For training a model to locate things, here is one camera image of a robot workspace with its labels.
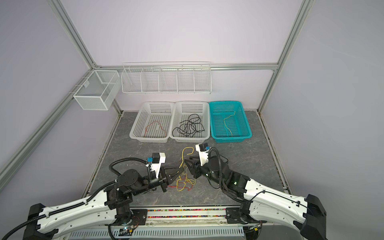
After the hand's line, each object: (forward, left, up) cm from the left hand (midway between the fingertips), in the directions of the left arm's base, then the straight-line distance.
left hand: (183, 172), depth 60 cm
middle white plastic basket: (+60, +2, -24) cm, 64 cm away
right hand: (+7, -2, -5) cm, 9 cm away
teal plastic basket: (+47, -32, -28) cm, 64 cm away
